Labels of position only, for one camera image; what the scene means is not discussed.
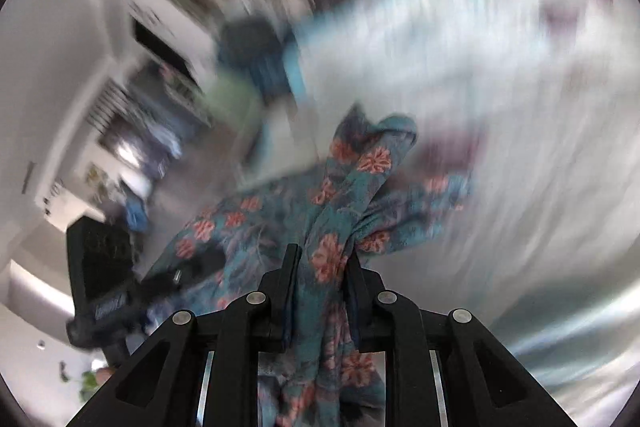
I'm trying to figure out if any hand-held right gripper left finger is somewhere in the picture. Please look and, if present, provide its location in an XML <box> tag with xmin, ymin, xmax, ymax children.
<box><xmin>65</xmin><ymin>244</ymin><xmax>302</xmax><ymax>427</ymax></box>

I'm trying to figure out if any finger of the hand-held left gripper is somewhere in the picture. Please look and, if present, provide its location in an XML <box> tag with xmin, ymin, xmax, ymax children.
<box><xmin>135</xmin><ymin>251</ymin><xmax>226</xmax><ymax>303</ymax></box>

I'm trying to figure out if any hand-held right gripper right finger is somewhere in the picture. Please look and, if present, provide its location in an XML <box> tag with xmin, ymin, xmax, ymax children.
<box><xmin>346</xmin><ymin>256</ymin><xmax>571</xmax><ymax>427</ymax></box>

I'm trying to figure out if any teal floral garment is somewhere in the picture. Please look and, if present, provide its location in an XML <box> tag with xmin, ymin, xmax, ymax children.
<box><xmin>135</xmin><ymin>104</ymin><xmax>473</xmax><ymax>427</ymax></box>

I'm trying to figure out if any blue denim clothes pile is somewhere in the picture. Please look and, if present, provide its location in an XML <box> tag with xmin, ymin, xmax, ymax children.
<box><xmin>217</xmin><ymin>17</ymin><xmax>301</xmax><ymax>100</ymax></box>

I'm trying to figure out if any green cushion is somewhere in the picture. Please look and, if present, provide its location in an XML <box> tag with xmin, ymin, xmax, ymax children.
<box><xmin>197</xmin><ymin>74</ymin><xmax>261</xmax><ymax>128</ymax></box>

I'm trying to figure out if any white seashell print quilt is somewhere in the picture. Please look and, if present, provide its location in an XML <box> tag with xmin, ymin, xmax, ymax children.
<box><xmin>240</xmin><ymin>0</ymin><xmax>640</xmax><ymax>408</ymax></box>

